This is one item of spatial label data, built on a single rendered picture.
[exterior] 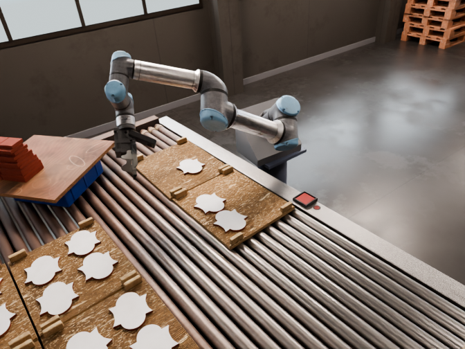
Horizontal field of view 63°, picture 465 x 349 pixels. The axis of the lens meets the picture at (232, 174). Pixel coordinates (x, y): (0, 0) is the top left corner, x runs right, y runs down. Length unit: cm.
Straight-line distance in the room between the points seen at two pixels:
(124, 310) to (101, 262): 25
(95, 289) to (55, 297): 13
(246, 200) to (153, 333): 70
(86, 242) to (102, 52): 311
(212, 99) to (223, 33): 331
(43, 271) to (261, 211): 85
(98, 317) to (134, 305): 12
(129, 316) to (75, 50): 344
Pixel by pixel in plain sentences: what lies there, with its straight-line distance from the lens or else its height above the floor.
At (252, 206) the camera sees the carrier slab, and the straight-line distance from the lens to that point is 163.
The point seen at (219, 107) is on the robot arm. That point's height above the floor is 131.
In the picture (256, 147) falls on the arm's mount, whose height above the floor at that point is 96.
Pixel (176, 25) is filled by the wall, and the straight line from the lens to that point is 478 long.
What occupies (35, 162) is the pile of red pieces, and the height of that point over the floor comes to 109.
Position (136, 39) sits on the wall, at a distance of 459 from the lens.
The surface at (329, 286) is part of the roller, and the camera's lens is 136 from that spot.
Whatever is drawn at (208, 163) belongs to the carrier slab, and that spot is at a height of 94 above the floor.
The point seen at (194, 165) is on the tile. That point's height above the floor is 95.
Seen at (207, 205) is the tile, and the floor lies 95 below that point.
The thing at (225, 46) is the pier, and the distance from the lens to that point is 493.
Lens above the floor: 195
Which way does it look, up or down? 34 degrees down
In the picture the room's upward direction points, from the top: 5 degrees counter-clockwise
